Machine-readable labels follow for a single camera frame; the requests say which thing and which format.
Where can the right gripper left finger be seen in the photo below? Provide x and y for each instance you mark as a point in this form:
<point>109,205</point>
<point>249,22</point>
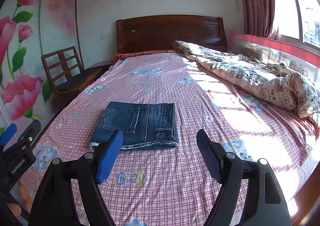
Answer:
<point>54,201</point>

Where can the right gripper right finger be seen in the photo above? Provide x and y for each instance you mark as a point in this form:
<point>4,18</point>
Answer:
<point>264,204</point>

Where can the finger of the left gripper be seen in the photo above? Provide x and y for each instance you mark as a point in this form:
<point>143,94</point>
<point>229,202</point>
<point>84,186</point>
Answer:
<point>8,134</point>

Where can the blue denim pants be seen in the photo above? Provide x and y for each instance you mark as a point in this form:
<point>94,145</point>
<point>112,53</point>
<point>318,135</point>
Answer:
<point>144,126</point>

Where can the left human hand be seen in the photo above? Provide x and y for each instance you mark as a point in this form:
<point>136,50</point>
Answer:
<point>23,198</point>

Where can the wooden slatted chair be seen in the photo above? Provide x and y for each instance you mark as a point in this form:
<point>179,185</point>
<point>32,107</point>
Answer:
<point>66,75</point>

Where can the floral wardrobe door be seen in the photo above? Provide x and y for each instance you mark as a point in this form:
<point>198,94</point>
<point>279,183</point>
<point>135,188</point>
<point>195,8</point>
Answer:
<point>29,30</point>

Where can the floral swirl quilt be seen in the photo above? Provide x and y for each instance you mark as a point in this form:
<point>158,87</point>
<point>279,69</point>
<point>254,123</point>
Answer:
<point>273,83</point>

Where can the dark wooden headboard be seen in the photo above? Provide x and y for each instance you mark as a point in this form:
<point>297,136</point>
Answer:
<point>159,32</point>

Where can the maroon window curtain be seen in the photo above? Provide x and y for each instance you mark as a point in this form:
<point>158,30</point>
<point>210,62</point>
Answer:
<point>259,18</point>

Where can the white wall switch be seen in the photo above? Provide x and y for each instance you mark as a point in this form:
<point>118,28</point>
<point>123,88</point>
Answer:
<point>105,36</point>

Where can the red cartoon bed rail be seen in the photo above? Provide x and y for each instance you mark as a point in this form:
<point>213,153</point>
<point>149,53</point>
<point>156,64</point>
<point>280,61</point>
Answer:
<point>272,51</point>

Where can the window with grey frame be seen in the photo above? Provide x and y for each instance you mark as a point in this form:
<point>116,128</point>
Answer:
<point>298,22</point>

